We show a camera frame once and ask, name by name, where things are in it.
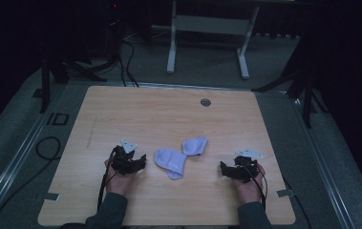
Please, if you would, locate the person's left hand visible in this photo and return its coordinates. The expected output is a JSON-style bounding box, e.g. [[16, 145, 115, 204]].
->
[[104, 158, 137, 197]]

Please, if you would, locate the small light purple sock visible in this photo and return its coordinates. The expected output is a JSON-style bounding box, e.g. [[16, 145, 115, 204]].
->
[[181, 135, 209, 157]]

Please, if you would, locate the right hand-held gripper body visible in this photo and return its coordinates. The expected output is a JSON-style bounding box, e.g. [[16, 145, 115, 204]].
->
[[233, 148, 265, 184]]

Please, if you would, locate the person's right hand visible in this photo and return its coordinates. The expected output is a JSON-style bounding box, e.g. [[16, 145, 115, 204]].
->
[[233, 163, 266, 205]]

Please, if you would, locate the black metal stand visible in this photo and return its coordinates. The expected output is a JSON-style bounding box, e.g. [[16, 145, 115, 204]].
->
[[38, 47, 108, 115], [250, 63, 330, 129]]

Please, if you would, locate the white metal desk frame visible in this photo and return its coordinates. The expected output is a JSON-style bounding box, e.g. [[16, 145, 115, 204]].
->
[[166, 0, 261, 80]]

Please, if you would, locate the black floor cable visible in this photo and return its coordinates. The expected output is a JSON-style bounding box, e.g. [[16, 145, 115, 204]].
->
[[0, 135, 62, 223]]

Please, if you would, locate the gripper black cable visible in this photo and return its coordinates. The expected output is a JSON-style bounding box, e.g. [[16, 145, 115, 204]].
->
[[245, 163, 269, 212], [96, 146, 119, 212]]

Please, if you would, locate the large light purple sock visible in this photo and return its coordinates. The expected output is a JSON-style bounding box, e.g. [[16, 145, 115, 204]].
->
[[154, 147, 188, 181]]

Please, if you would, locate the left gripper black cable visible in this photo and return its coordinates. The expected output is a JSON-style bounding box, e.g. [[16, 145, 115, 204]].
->
[[96, 146, 119, 212]]

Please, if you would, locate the black cable bundle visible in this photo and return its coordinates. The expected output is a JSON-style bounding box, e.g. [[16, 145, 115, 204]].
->
[[117, 34, 140, 88]]

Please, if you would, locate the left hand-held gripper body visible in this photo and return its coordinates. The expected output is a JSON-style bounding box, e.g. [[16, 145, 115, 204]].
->
[[110, 138, 140, 176]]

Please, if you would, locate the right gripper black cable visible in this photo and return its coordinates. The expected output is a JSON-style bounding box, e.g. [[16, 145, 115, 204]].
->
[[245, 163, 269, 212]]

